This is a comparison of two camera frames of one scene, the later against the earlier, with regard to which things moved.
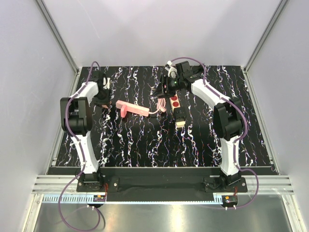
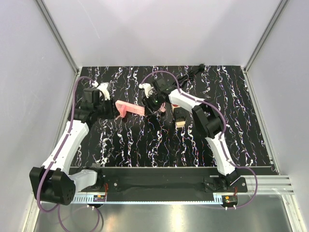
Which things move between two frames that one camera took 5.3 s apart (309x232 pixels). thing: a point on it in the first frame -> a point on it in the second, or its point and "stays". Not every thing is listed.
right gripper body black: (173, 84) -> (153, 102)
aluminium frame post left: (62, 43) stays
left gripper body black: (104, 97) -> (106, 109)
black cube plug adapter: (180, 114) stays
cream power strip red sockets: (175, 103) stays
